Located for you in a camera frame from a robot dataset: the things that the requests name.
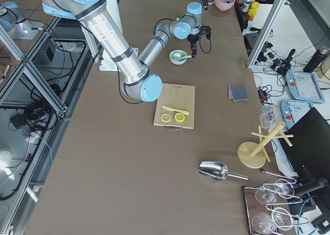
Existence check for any white ceramic spoon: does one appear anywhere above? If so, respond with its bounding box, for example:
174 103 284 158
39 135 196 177
177 55 195 61

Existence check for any white steamed bun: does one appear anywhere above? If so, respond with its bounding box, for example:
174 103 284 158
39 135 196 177
173 52 181 59

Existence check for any pink ribbed bowl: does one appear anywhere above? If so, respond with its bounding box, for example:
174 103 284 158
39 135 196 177
215 0 236 11

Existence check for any mint green bowl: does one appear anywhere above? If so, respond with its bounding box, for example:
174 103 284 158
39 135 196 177
169 49 188 65

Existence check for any yellow lemon juice bottle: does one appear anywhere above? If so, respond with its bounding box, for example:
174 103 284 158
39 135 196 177
246 2 260 21

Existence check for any bamboo cutting board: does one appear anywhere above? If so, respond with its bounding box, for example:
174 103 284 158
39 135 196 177
153 83 195 129

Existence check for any folded grey cloth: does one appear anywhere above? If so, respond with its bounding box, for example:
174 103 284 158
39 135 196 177
228 85 250 102

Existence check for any yellow plastic knife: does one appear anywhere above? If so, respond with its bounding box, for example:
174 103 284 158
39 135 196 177
162 105 190 115

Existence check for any lemon half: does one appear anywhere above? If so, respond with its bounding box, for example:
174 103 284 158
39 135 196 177
174 113 185 123

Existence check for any lemon slice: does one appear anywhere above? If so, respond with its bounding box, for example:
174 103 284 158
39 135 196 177
160 113 171 123

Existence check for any blue teach pendant tablet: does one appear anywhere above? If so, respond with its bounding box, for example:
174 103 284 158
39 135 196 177
285 70 325 103

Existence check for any wooden mug tree stand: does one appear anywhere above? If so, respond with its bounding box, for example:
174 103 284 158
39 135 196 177
237 105 293 169

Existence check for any metal ice scoop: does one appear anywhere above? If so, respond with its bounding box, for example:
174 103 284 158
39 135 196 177
198 161 249 181

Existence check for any black water bottle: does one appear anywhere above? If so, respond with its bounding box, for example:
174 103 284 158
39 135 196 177
303 46 329 73

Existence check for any black monitor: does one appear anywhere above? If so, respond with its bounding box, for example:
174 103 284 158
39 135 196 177
280 108 329 180

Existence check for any clear wine glass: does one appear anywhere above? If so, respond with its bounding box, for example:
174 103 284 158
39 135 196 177
271 207 293 231
255 186 278 205
274 179 294 199
252 212 275 234

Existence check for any black glass rack tray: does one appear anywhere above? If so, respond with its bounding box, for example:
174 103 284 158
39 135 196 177
243 183 308 234

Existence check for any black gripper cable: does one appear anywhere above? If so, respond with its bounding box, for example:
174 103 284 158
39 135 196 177
198 33 213 54

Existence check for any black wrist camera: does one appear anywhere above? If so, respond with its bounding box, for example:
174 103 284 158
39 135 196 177
200 25 211 40

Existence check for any aluminium frame post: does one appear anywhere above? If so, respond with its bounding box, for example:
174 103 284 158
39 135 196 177
246 0 286 68

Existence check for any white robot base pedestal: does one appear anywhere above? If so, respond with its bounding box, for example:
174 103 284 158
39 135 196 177
100 0 123 71

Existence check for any aluminium frame truss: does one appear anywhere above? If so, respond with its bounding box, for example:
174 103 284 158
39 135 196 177
1 19 101 234

